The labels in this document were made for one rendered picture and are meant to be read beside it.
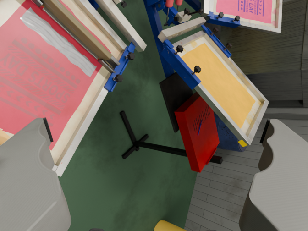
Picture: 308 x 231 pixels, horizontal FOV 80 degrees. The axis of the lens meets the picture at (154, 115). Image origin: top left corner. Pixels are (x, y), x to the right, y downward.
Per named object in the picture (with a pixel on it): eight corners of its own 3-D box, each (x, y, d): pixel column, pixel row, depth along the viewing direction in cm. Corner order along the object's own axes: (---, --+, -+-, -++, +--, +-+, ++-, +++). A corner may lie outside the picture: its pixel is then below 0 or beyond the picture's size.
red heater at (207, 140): (210, 140, 199) (221, 142, 191) (189, 170, 169) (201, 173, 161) (198, 88, 175) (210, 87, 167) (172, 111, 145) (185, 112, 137)
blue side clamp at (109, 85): (104, 92, 106) (112, 91, 101) (98, 87, 103) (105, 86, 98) (126, 53, 117) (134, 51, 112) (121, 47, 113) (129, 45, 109)
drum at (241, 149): (196, 148, 383) (246, 157, 319) (181, 138, 339) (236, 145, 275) (203, 120, 402) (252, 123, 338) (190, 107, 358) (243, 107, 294)
